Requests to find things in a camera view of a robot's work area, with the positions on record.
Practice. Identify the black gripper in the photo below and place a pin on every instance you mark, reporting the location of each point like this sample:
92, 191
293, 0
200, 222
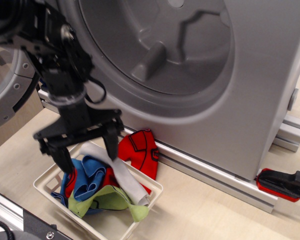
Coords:
79, 123

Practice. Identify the white plastic laundry basket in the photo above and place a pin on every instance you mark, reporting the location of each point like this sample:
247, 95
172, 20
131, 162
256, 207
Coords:
106, 225

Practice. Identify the grey toy washing machine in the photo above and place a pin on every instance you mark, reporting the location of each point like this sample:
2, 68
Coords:
211, 78

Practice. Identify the blue miniature garment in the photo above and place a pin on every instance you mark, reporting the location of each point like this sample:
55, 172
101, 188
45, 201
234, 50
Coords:
78, 188

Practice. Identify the short aluminium extrusion block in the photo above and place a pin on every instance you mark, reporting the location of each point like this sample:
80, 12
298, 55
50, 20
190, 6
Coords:
288, 135

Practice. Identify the red black clamp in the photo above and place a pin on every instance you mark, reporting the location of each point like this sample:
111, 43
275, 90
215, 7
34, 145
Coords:
279, 184

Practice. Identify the aluminium extrusion rail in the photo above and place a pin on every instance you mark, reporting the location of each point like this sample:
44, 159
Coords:
190, 170

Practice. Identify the aluminium frame rail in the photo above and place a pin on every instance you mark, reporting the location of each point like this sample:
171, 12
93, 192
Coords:
11, 214

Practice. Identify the light green miniature garment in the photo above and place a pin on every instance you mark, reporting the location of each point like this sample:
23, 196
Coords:
109, 198

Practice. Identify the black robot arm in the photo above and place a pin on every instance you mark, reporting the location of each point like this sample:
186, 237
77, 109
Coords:
52, 48

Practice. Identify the red miniature shirt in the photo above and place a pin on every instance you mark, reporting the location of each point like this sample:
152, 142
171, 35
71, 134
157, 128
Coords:
141, 150

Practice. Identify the black metal bracket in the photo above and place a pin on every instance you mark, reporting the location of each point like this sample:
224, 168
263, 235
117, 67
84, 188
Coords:
41, 229

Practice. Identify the round washing machine door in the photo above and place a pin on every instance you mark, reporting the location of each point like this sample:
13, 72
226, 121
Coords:
18, 79

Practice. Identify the grey white cloth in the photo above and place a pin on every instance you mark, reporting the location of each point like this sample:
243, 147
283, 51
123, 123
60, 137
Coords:
134, 190

